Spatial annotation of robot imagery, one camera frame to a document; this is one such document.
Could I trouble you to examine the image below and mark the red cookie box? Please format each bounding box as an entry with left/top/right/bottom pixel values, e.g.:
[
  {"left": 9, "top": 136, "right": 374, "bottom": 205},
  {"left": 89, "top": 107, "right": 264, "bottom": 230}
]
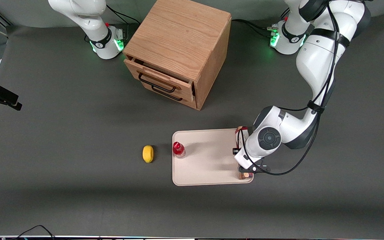
[{"left": 234, "top": 126, "right": 253, "bottom": 181}]

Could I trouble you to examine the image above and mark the beige plastic tray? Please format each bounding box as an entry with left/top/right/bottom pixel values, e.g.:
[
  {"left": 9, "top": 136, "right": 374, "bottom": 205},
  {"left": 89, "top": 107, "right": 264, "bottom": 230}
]
[{"left": 172, "top": 128, "right": 254, "bottom": 186}]

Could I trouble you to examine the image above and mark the wooden drawer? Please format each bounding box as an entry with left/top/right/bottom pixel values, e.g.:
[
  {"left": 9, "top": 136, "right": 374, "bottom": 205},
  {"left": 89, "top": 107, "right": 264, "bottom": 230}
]
[
  {"left": 124, "top": 57, "right": 194, "bottom": 98},
  {"left": 141, "top": 81, "right": 198, "bottom": 110}
]

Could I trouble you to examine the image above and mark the oak wooden drawer cabinet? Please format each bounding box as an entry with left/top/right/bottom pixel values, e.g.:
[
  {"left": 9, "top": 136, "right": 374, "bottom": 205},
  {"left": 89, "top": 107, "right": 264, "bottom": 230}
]
[{"left": 123, "top": 0, "right": 232, "bottom": 111}]

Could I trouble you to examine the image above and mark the black left base cable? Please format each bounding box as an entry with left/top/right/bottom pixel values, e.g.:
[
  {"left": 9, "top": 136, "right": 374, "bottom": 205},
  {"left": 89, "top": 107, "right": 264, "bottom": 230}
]
[{"left": 231, "top": 9, "right": 291, "bottom": 39}]

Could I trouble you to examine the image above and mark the black base cable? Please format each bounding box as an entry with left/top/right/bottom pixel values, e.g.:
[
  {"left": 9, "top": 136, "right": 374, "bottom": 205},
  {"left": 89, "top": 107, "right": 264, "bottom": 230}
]
[
  {"left": 231, "top": 9, "right": 291, "bottom": 39},
  {"left": 105, "top": 5, "right": 140, "bottom": 34}
]

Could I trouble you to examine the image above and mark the black right base cable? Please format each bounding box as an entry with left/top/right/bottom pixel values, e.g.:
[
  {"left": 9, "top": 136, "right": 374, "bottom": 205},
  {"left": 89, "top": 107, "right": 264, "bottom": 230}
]
[{"left": 105, "top": 5, "right": 140, "bottom": 34}]

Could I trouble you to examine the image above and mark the black upper drawer handle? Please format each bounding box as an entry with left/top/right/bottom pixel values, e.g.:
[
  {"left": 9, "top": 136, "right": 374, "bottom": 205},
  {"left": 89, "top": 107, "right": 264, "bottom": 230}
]
[{"left": 138, "top": 72, "right": 177, "bottom": 93}]

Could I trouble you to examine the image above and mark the lower wooden drawer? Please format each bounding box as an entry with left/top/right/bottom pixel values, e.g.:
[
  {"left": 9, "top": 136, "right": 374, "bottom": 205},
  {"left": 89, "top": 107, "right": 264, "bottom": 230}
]
[{"left": 141, "top": 81, "right": 198, "bottom": 110}]

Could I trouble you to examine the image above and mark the black lower drawer handle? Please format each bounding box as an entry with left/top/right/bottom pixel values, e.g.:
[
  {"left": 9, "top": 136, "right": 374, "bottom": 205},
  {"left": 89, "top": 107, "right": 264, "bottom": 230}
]
[{"left": 151, "top": 85, "right": 183, "bottom": 102}]

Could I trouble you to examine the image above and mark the thin black table edge cable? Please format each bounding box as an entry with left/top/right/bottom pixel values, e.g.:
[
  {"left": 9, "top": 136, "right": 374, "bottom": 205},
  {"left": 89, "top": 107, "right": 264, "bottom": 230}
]
[{"left": 12, "top": 225, "right": 56, "bottom": 240}]

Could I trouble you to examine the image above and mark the small red capped bottle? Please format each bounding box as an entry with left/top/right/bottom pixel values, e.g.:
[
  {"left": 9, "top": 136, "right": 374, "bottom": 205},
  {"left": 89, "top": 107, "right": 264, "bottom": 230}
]
[{"left": 173, "top": 141, "right": 186, "bottom": 159}]

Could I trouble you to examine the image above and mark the upper wooden drawer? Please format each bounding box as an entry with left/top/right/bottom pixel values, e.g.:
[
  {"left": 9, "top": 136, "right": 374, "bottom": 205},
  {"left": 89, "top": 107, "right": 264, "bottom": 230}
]
[{"left": 124, "top": 57, "right": 194, "bottom": 98}]

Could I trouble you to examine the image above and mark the yellow lemon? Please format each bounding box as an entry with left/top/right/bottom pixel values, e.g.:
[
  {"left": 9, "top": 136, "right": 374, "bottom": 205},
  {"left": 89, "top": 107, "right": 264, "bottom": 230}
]
[{"left": 142, "top": 145, "right": 154, "bottom": 164}]

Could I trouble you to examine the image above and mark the black drawer handle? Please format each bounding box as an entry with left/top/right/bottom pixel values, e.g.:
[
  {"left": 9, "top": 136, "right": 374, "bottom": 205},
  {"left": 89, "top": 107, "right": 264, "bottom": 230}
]
[
  {"left": 138, "top": 72, "right": 177, "bottom": 93},
  {"left": 151, "top": 85, "right": 183, "bottom": 102}
]

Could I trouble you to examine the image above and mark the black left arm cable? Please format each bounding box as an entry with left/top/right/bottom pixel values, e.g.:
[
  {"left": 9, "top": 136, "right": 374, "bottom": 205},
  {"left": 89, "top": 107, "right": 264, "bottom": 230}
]
[{"left": 239, "top": 0, "right": 342, "bottom": 176}]

